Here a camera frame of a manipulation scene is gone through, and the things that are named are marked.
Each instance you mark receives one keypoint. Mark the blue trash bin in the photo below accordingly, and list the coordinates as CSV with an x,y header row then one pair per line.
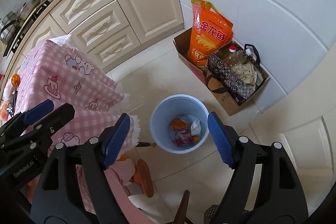
x,y
186,108

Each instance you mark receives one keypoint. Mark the orange rice bag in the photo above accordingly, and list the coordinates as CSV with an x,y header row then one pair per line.
x,y
210,32

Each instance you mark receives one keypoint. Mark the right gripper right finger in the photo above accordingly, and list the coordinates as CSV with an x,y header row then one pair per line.
x,y
264,187

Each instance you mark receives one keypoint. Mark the orange slipper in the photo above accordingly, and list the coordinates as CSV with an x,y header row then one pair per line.
x,y
142,177

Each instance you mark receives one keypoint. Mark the cream lower kitchen cabinets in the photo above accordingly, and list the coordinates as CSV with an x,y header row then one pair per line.
x,y
109,31

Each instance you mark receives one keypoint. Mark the orange snack wrapper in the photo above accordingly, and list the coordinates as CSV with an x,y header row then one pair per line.
x,y
177,124

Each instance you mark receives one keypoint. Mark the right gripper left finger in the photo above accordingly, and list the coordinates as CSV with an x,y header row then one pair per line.
x,y
57,198

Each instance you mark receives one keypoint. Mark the white paper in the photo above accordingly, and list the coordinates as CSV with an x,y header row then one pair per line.
x,y
196,128

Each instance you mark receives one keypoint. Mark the black gas stove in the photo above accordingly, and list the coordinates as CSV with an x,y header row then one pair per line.
x,y
24,27

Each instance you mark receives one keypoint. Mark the cardboard box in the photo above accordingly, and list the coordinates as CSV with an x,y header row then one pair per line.
x,y
182,43

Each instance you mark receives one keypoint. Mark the oil bottle red cap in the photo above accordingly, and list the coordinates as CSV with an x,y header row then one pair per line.
x,y
236,57

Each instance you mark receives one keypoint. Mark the steel wok pan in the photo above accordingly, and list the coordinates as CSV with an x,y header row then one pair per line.
x,y
27,8

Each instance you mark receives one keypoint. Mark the orange peel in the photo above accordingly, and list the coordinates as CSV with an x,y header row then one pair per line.
x,y
15,80

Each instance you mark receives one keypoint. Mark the stainless steel stock pot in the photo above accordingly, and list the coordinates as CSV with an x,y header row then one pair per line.
x,y
9,26

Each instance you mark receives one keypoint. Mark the colourful candy wrapper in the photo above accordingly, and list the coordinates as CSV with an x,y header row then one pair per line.
x,y
183,137

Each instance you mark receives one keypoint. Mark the pink checkered tablecloth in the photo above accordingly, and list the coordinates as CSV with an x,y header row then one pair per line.
x,y
63,74

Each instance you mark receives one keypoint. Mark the black patterned bag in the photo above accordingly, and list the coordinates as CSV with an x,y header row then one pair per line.
x,y
240,81

